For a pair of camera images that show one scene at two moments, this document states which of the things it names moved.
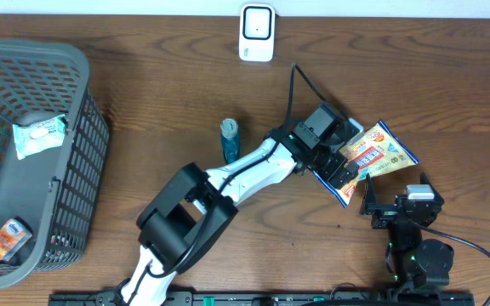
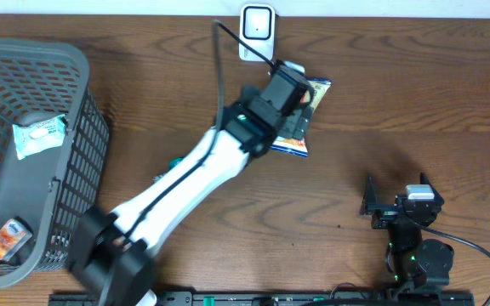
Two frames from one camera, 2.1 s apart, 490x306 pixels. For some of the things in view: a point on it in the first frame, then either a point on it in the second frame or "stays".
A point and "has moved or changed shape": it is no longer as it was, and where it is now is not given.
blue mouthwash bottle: [230, 140] has moved or changed shape
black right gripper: [386, 213] stays
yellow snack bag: [378, 151] has moved or changed shape
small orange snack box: [8, 240] stays
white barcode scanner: [257, 27] stays
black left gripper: [339, 170] to [304, 120]
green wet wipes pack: [39, 136] stays
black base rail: [338, 298] stays
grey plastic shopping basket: [40, 145] stays
